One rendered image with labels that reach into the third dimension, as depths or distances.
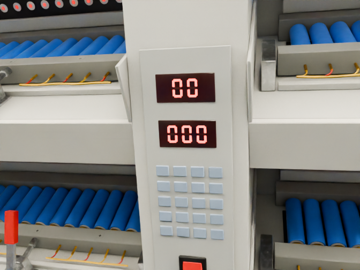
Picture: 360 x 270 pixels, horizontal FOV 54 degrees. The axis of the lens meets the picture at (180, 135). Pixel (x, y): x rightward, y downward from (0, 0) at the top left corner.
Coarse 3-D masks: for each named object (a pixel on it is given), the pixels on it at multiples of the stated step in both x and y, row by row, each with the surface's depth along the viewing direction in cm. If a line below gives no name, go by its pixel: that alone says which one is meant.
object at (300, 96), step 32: (256, 0) 37; (288, 0) 39; (320, 0) 39; (352, 0) 38; (256, 32) 38; (288, 32) 39; (320, 32) 35; (352, 32) 36; (256, 64) 36; (288, 64) 32; (320, 64) 31; (352, 64) 31; (256, 96) 30; (288, 96) 30; (320, 96) 29; (352, 96) 28; (256, 128) 27; (288, 128) 27; (320, 128) 26; (352, 128) 26; (256, 160) 29; (288, 160) 28; (320, 160) 28; (352, 160) 27
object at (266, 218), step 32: (256, 192) 44; (288, 192) 43; (320, 192) 42; (352, 192) 42; (256, 224) 43; (288, 224) 40; (320, 224) 39; (352, 224) 38; (256, 256) 39; (288, 256) 36; (320, 256) 35; (352, 256) 35
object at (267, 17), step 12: (264, 0) 43; (276, 0) 43; (264, 12) 44; (276, 12) 43; (300, 12) 43; (264, 24) 44; (276, 24) 44; (264, 168) 48; (264, 180) 49; (276, 180) 48; (288, 180) 48; (264, 192) 49
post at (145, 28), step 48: (144, 0) 27; (192, 0) 26; (240, 0) 25; (144, 48) 28; (240, 48) 26; (240, 96) 27; (144, 144) 30; (240, 144) 28; (144, 192) 31; (240, 192) 29; (144, 240) 32; (240, 240) 30
